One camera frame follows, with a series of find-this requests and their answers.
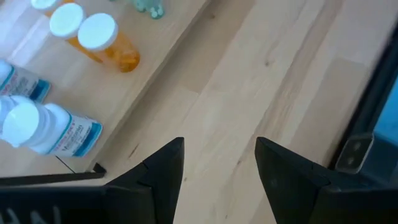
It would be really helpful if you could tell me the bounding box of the silver bracket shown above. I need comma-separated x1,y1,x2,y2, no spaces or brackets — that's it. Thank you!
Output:
335,133,374,174

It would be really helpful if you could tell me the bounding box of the black aluminium table frame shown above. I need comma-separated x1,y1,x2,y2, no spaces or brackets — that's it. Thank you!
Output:
328,18,398,187

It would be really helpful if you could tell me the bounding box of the white melatonin bottle blue label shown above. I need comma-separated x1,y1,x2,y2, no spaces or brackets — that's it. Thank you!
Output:
0,60,52,103
0,95,103,158

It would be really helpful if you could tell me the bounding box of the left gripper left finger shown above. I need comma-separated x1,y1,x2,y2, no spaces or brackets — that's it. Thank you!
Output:
105,136,185,224

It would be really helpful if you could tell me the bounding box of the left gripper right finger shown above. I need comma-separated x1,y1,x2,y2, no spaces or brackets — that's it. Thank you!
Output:
254,136,379,224

